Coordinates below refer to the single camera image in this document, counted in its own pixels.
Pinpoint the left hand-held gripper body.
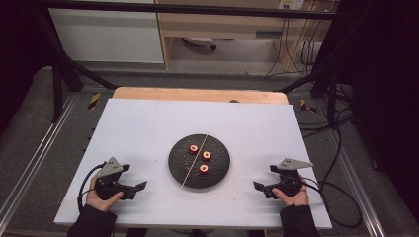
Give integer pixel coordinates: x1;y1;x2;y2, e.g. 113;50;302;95
93;157;137;201

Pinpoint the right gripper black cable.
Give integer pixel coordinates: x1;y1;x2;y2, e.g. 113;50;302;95
300;177;364;229

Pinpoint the black horizontal frame bar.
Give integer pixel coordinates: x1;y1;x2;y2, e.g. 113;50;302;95
42;0;342;21

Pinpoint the white chair base with caster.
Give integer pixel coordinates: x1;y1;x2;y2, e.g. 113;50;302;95
181;36;217;51

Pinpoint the white wall outlet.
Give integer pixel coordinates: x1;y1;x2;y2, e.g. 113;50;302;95
278;0;305;11

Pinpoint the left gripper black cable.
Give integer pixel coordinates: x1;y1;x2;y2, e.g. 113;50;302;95
76;162;107;212

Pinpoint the thin wooden skewer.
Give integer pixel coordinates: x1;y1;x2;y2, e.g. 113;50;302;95
180;131;210;191

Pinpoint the bundle of black floor cables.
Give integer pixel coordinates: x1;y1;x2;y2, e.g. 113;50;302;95
297;83;357;139

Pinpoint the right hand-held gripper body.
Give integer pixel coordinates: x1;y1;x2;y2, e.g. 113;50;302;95
263;158;314;200

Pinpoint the wooden table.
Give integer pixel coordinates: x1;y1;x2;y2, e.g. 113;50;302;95
112;86;290;106

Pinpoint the person's left hand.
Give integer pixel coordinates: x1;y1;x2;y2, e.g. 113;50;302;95
86;174;125;212

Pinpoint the light wooden desk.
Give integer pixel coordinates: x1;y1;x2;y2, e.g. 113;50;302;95
154;0;332;72

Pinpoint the white board table cover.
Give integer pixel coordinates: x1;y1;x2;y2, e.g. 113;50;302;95
53;98;333;230

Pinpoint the person's right hand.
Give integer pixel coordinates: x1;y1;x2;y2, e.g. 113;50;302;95
272;179;310;207

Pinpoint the yellow black floor tape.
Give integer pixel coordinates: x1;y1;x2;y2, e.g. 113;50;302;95
87;92;102;111
299;98;318;114

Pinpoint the round black plate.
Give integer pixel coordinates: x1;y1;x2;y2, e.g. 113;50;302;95
168;133;231;190

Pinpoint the black slanted frame brace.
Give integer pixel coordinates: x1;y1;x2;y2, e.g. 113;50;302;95
280;19;344;124
34;8;118;123

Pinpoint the white cabinet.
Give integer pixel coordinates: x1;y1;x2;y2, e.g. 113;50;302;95
47;0;165;64

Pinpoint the aluminium floor rail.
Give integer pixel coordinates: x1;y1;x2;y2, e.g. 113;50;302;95
327;129;387;237
0;94;77;228

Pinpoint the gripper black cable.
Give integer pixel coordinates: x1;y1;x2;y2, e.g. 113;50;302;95
300;177;364;229
76;162;107;212

